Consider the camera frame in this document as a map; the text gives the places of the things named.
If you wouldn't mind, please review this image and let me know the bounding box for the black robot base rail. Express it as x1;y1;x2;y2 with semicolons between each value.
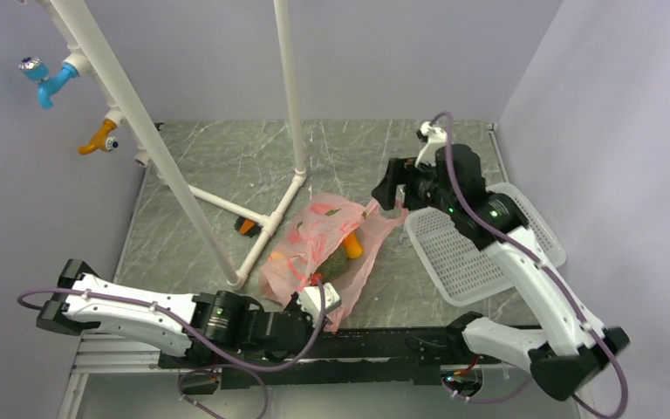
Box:
74;326;544;400

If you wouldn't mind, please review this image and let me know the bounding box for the orange plastic faucet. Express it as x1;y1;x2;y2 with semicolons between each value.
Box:
78;119;119;155

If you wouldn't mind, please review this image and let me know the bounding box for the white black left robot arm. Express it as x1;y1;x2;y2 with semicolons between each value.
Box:
36;259;341;368

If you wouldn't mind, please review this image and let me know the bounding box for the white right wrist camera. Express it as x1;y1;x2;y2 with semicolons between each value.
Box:
414;121;448;167

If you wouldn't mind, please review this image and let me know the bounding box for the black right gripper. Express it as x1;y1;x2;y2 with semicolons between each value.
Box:
372;155;459;215

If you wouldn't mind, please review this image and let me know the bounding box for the fake orange fruit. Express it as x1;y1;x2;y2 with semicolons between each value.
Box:
268;251;287;261

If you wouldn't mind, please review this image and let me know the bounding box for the pink plastic bag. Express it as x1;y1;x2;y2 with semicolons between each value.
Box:
258;193;408;332

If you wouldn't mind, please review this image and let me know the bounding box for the fake orange carrot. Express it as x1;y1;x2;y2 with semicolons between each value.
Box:
341;231;364;260

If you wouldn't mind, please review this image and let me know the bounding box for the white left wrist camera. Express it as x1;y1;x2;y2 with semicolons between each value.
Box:
296;282;342;319

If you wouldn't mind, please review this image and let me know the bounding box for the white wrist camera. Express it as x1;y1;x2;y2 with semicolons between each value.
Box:
296;282;342;319
414;121;448;167

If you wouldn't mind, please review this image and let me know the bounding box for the white perforated plastic basket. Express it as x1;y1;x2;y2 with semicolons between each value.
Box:
403;182;567;307

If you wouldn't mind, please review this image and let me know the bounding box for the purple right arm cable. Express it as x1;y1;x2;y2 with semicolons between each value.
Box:
430;111;630;419

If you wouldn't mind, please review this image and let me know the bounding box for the white PVC pipe frame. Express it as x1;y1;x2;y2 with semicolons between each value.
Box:
40;1;307;290

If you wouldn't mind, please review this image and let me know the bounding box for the fake green avocado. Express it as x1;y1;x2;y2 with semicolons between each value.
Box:
313;246;348;283

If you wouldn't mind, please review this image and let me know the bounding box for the blue plastic faucet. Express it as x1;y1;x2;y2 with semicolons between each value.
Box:
18;57;79;109

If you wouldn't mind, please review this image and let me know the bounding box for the orange black brush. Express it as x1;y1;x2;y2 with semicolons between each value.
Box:
234;216;262;237

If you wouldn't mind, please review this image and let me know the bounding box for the silver open-end wrench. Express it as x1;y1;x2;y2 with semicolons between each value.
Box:
398;229;408;244

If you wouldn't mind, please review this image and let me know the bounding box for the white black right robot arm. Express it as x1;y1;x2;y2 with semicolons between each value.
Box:
372;144;630;401

